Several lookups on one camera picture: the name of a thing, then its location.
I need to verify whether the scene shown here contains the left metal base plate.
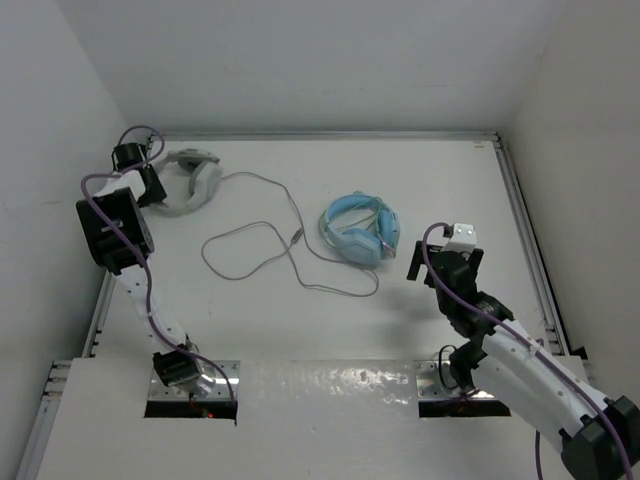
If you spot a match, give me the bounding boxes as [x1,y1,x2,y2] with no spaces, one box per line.
[147,360,240,402]

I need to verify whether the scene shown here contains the light blue headphones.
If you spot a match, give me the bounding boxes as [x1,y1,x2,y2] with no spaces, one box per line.
[318,192,401,267]

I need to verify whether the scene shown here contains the aluminium table frame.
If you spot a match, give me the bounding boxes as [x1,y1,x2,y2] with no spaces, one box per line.
[38,133,566,479]

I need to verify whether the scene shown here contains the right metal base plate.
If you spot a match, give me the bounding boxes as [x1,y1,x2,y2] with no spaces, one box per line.
[414,360,497,403]

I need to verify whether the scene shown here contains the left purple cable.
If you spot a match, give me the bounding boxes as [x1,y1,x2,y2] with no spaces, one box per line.
[80,125,236,404]

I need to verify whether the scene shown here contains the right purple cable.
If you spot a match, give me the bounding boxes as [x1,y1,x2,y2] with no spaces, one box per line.
[422,223,632,480]

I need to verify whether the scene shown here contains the purple cable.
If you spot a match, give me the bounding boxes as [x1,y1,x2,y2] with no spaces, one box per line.
[80,125,236,404]
[422,223,632,480]

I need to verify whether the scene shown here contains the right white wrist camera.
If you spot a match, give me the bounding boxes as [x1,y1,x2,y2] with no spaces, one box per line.
[443,222,477,254]

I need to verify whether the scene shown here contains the metal base plate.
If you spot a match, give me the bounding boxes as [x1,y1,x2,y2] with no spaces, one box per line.
[414,360,497,403]
[147,360,240,402]

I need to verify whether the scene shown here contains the grey white headphones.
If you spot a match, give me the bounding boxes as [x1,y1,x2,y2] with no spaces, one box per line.
[151,148,223,217]

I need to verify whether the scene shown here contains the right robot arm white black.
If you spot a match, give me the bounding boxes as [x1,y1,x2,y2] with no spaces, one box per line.
[407,242,639,479]

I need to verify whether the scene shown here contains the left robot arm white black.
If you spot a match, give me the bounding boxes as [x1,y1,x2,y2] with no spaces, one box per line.
[76,143,222,400]

